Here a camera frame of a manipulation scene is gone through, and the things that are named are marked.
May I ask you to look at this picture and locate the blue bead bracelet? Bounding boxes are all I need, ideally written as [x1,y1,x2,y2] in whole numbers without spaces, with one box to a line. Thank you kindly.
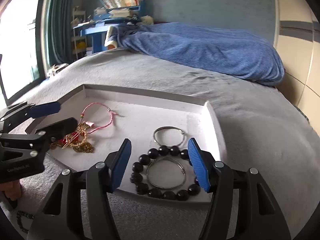
[16,210,36,234]

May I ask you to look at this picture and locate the pink cord bracelet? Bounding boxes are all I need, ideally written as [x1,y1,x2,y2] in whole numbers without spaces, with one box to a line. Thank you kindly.
[80,101,126,133]

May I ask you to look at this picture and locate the black bead bracelet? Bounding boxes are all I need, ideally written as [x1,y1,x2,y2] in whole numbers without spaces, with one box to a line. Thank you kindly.
[129,144,202,202]

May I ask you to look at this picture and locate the silver bangle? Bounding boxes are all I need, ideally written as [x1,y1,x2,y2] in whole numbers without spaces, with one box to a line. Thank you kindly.
[146,157,187,190]
[153,126,186,146]

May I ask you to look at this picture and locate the red bead gold tassel jewelry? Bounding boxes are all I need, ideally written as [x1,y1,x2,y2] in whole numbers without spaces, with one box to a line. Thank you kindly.
[59,131,81,146]

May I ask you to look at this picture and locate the person's left hand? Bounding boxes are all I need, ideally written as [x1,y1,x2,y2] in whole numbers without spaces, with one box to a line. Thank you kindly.
[0,180,22,201]

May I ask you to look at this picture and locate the window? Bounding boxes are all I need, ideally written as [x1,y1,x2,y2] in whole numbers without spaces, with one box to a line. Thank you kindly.
[1,0,46,105]

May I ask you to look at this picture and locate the white shelf rack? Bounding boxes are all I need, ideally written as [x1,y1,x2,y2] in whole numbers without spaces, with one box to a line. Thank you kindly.
[71,6,87,61]

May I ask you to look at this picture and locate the grey bed cover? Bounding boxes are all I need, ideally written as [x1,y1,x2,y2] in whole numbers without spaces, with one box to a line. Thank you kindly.
[19,49,319,239]

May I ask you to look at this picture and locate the green curtain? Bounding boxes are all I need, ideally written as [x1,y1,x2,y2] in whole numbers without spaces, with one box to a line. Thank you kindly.
[35,0,72,70]

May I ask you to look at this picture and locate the blue desk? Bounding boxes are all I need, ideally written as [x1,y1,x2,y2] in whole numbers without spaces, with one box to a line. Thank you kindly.
[73,1,146,53]

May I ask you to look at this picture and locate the grey cardboard tray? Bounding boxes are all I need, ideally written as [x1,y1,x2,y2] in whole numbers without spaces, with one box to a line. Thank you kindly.
[24,83,222,204]

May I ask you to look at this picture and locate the row of books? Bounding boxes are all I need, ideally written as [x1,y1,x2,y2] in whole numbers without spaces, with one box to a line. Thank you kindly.
[99,0,144,9]

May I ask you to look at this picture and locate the blue blanket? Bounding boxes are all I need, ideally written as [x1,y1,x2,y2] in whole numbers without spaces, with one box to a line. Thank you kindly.
[105,22,285,86]

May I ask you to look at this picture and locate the cream wardrobe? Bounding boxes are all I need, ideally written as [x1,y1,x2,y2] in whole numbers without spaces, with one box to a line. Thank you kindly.
[274,0,319,126]

